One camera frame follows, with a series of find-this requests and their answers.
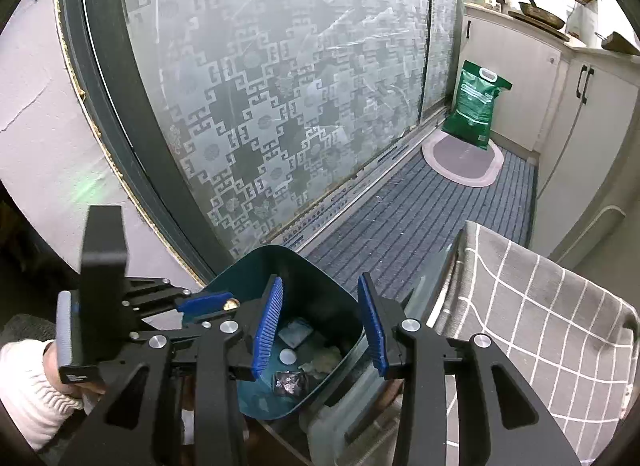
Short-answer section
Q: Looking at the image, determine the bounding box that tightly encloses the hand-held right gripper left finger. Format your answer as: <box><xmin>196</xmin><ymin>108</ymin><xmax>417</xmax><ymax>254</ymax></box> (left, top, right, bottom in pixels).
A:
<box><xmin>57</xmin><ymin>275</ymin><xmax>284</xmax><ymax>466</ymax></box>

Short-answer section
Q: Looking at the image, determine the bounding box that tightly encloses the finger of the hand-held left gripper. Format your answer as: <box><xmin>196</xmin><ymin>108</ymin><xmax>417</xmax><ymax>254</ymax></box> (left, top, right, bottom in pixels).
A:
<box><xmin>129</xmin><ymin>317</ymin><xmax>227</xmax><ymax>347</ymax></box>
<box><xmin>122</xmin><ymin>275</ymin><xmax>242</xmax><ymax>319</ymax></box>

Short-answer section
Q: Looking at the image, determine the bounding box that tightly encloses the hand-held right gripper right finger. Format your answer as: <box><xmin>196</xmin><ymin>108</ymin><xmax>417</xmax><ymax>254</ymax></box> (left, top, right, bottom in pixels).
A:
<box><xmin>357</xmin><ymin>273</ymin><xmax>581</xmax><ymax>466</ymax></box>

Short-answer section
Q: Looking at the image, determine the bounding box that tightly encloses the dark teal plastic bin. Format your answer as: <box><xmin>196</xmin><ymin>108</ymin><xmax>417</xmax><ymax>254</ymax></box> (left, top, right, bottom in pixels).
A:
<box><xmin>181</xmin><ymin>244</ymin><xmax>367</xmax><ymax>420</ymax></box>

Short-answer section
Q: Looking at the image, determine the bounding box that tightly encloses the person's left forearm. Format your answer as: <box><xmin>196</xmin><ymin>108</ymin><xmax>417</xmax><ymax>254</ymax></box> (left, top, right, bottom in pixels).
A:
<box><xmin>0</xmin><ymin>340</ymin><xmax>87</xmax><ymax>451</ymax></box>

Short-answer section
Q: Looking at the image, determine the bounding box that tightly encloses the white square packet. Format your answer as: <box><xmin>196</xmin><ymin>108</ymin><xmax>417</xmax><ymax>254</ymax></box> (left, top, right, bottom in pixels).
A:
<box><xmin>278</xmin><ymin>318</ymin><xmax>315</xmax><ymax>349</ymax></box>

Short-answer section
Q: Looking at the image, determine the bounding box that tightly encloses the black crumpled wrapper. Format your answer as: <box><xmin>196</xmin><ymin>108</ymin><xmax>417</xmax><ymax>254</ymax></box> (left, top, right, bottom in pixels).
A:
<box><xmin>272</xmin><ymin>370</ymin><xmax>307</xmax><ymax>398</ymax></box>

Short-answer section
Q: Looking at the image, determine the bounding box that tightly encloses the crumpled white paper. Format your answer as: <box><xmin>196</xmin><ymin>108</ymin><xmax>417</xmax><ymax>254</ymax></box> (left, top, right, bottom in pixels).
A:
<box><xmin>299</xmin><ymin>348</ymin><xmax>346</xmax><ymax>378</ymax></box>

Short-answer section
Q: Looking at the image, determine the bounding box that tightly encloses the blue striped carpet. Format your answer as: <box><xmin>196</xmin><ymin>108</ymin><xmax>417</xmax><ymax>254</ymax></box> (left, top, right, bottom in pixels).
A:
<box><xmin>299</xmin><ymin>145</ymin><xmax>539</xmax><ymax>307</ymax></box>

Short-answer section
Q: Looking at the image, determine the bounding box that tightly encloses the grey checked cloth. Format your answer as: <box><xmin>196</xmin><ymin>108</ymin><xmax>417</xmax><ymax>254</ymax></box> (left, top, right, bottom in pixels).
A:
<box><xmin>432</xmin><ymin>220</ymin><xmax>640</xmax><ymax>449</ymax></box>

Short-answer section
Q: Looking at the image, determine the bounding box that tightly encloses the oval grey floor mat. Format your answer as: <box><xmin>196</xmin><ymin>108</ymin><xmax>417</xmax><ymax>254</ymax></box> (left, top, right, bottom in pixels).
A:
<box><xmin>421</xmin><ymin>133</ymin><xmax>504</xmax><ymax>189</ymax></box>

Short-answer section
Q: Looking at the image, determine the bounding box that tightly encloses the large patterned frosted glass door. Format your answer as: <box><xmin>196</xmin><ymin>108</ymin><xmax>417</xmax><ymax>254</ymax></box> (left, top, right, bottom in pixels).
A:
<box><xmin>54</xmin><ymin>0</ymin><xmax>433</xmax><ymax>287</ymax></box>

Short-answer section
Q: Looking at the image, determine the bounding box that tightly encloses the green rice bag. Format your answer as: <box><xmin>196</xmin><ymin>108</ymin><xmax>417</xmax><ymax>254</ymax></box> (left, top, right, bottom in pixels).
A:
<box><xmin>442</xmin><ymin>60</ymin><xmax>514</xmax><ymax>149</ymax></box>

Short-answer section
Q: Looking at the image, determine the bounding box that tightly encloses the white single-door base cabinet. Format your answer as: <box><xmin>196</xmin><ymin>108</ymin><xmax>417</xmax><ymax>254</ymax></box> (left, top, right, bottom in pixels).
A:
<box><xmin>459</xmin><ymin>6</ymin><xmax>572</xmax><ymax>153</ymax></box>

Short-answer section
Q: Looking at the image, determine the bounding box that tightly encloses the narrow patterned frosted glass door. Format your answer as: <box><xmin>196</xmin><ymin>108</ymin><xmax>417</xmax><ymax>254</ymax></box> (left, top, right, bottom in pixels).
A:
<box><xmin>419</xmin><ymin>0</ymin><xmax>473</xmax><ymax>123</ymax></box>

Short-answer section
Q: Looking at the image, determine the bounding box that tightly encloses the frying pan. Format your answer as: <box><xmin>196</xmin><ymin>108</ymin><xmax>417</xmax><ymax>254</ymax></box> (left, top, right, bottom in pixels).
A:
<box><xmin>518</xmin><ymin>0</ymin><xmax>567</xmax><ymax>30</ymax></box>

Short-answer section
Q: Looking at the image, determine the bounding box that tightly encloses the wooden cutting board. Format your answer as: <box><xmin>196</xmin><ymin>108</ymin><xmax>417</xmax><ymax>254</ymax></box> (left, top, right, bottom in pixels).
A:
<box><xmin>594</xmin><ymin>31</ymin><xmax>640</xmax><ymax>56</ymax></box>

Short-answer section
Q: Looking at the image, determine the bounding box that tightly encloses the white cabinet with black handles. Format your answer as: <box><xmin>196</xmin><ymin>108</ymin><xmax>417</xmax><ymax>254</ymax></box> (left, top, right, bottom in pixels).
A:
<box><xmin>531</xmin><ymin>47</ymin><xmax>640</xmax><ymax>259</ymax></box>

